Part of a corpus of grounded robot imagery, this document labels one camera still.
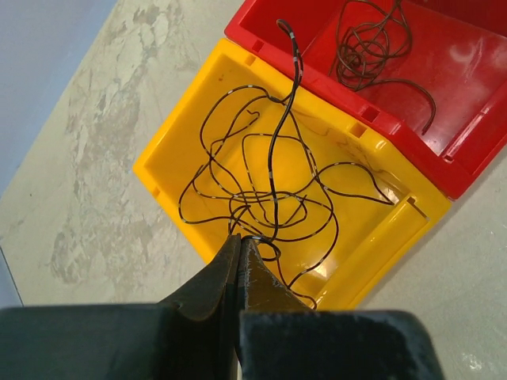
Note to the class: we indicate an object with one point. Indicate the red plastic bin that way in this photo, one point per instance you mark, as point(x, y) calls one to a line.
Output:
point(458, 55)

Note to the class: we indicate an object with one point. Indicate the small brown cable clump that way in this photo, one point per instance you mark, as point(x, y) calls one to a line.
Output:
point(363, 51)

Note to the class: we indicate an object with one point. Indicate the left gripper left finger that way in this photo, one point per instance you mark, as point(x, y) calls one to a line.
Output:
point(187, 335)

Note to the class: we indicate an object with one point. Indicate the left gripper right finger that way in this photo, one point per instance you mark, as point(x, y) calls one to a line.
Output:
point(281, 338)

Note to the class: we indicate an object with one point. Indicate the orange plastic bin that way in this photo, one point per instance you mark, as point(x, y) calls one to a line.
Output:
point(331, 204)

